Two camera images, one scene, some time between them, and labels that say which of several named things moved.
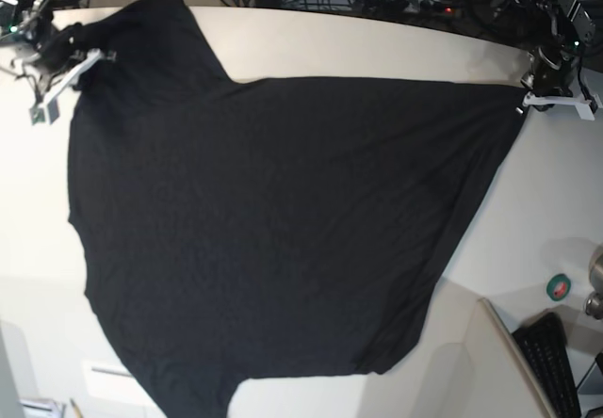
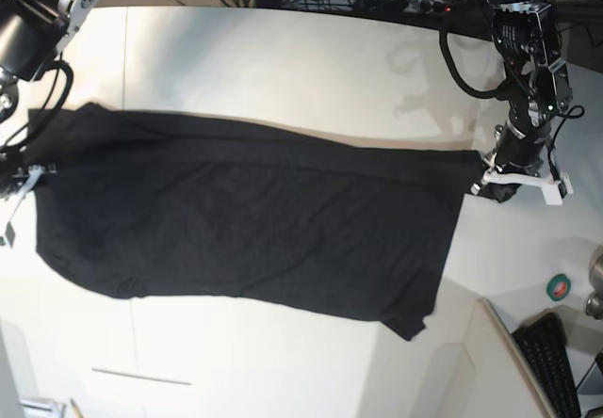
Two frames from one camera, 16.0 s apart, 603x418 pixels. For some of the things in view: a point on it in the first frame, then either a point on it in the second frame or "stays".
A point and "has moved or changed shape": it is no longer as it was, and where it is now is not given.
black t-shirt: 232,231 has moved or changed shape
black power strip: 399,6 stays
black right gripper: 547,77 to 520,143
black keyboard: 544,339 stays
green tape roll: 559,286 stays
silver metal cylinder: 594,304 stays
